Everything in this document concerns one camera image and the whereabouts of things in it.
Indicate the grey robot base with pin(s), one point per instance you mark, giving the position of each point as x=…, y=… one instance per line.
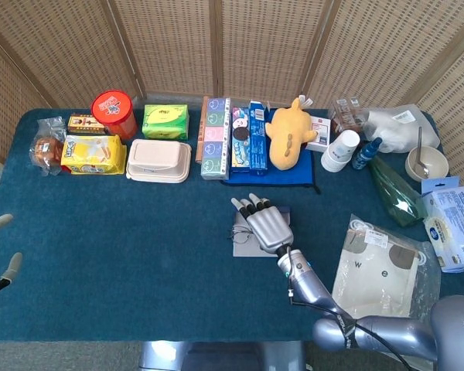
x=216, y=355

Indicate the thin-framed eyeglasses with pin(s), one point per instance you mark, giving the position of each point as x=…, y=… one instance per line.
x=241, y=236

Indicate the orange tub with red lid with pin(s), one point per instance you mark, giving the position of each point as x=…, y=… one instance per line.
x=114, y=110

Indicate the white item in clear bag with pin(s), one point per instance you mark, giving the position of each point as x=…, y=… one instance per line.
x=398, y=127

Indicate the wet wipes pack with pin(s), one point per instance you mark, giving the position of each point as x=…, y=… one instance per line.
x=456, y=220

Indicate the blue folder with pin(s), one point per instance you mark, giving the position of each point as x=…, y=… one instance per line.
x=294, y=175

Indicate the beige bowl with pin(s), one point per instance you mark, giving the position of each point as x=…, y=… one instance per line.
x=435, y=160

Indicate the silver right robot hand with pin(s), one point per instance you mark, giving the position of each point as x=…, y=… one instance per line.
x=270, y=228

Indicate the green glass bottle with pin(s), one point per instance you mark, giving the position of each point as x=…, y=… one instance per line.
x=394, y=193

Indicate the metal spoon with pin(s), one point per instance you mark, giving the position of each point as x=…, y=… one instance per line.
x=419, y=150

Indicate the small yellow brown box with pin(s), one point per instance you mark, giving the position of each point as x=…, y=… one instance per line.
x=85, y=124

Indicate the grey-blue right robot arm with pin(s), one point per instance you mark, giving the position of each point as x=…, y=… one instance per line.
x=390, y=332

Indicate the bread in clear wrapper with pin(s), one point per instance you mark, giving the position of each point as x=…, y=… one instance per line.
x=46, y=150

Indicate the stack of white paper cups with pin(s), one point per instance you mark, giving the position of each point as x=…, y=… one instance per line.
x=338, y=152

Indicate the pastel tissue multipack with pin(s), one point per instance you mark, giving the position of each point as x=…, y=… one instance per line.
x=214, y=139

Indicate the green tissue box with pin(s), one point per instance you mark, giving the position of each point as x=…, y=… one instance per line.
x=164, y=121

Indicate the small blue bottle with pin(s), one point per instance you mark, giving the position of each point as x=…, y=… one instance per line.
x=365, y=154

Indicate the light blue cookie box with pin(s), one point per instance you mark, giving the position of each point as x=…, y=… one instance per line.
x=240, y=143

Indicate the blue glasses case grey lining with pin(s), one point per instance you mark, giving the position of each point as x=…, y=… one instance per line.
x=247, y=249

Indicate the yellow plush toy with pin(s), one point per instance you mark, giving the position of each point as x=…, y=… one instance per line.
x=290, y=135

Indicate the small white box red label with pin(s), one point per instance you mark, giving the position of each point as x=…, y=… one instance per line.
x=321, y=133

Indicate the yellow snack bag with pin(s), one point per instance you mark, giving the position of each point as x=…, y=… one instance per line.
x=93, y=154

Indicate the wicker folding screen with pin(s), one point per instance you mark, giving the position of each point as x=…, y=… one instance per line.
x=170, y=46

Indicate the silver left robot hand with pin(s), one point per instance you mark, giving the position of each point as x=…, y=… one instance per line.
x=0, y=223

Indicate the dark blue cookie box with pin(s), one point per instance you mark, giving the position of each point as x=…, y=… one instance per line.
x=258, y=147

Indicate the beige stacked lunch boxes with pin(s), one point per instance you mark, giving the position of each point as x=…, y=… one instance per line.
x=156, y=160

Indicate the cream tote bag in plastic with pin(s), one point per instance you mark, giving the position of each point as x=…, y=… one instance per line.
x=375, y=263

